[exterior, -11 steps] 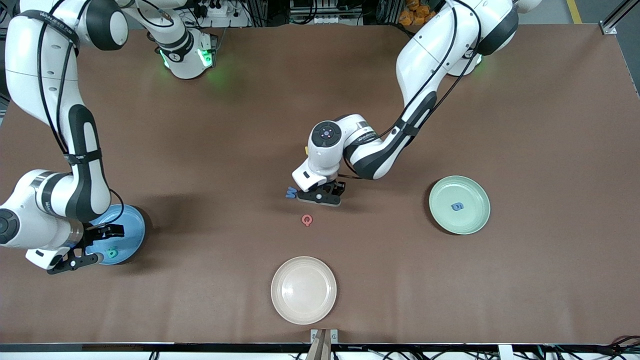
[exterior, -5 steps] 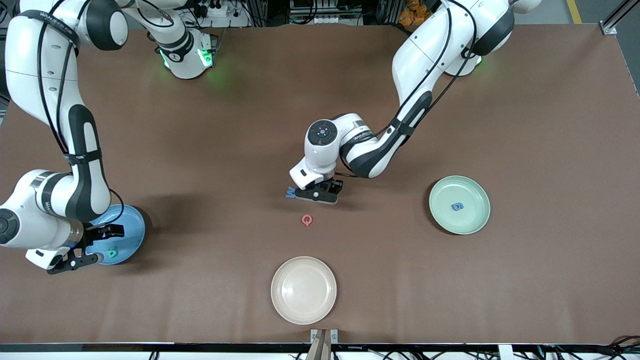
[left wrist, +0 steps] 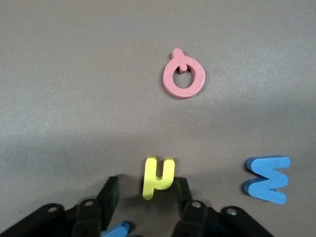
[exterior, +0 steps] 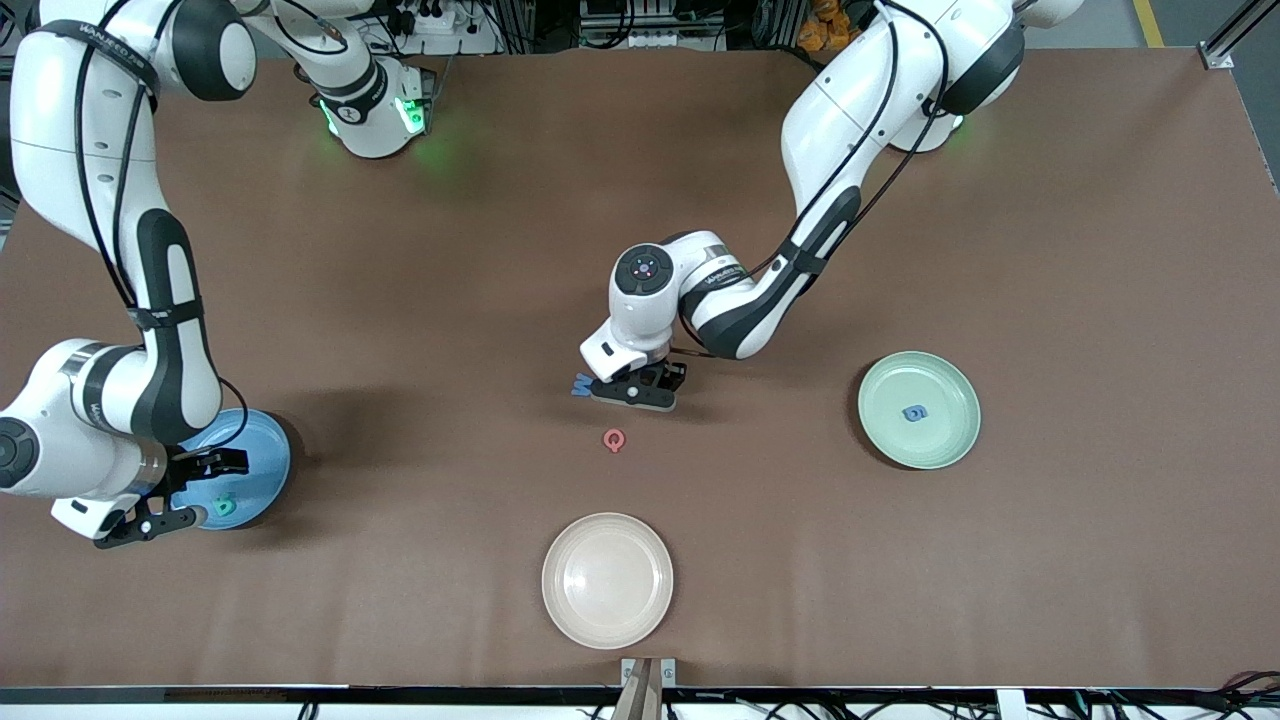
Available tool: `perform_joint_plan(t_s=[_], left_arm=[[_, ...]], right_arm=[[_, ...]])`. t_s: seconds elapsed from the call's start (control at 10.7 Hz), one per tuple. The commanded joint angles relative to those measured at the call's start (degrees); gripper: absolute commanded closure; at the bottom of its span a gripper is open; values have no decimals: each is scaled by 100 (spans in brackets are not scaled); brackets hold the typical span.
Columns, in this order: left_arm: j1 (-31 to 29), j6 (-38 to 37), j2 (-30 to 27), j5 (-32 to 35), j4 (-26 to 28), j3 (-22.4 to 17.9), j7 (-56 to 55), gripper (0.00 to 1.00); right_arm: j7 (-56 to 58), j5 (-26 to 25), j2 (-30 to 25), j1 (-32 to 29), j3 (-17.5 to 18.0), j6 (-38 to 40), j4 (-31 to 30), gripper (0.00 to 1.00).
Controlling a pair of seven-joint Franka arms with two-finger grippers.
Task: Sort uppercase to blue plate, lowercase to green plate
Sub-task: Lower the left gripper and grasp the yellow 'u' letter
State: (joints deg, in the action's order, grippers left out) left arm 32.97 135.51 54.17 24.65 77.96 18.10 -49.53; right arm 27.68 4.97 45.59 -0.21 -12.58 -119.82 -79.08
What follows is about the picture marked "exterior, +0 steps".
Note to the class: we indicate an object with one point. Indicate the large blue foam letter W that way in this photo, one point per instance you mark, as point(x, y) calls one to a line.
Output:
point(581, 385)

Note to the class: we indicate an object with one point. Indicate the red foam letter Q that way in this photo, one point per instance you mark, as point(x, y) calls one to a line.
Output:
point(613, 441)

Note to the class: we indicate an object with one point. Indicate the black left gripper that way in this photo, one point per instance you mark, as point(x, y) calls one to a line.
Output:
point(664, 376)

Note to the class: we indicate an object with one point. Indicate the blue plate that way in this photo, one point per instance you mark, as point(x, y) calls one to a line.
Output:
point(265, 470)

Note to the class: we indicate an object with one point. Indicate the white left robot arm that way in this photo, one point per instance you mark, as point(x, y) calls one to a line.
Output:
point(850, 110)

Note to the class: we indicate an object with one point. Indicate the aluminium camera mast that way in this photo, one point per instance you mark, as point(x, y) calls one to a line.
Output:
point(645, 675)

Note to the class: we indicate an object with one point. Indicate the pile of orange items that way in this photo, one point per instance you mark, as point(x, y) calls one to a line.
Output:
point(830, 25)

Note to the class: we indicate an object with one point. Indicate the blue rounded foam letter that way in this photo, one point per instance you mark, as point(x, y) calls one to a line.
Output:
point(915, 412)

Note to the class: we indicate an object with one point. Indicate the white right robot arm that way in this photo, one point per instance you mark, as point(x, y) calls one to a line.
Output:
point(60, 140)

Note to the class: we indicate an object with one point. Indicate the black table edge rail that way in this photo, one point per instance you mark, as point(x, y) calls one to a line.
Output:
point(300, 695)

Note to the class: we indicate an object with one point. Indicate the white power strip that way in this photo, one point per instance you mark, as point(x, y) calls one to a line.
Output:
point(438, 18)

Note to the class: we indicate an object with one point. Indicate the teal foam letter R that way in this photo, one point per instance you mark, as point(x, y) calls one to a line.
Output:
point(224, 507)

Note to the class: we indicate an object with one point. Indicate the green plate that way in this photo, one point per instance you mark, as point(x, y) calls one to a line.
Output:
point(919, 440)

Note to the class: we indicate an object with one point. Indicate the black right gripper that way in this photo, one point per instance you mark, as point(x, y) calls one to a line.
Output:
point(188, 470)

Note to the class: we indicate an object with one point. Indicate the grey electronics rack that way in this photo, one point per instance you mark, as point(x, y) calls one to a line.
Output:
point(650, 20)

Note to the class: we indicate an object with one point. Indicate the beige plate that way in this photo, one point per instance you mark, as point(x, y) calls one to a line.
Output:
point(608, 580)

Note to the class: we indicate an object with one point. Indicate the aluminium frame profile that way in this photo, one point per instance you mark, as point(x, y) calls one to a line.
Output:
point(1225, 45)

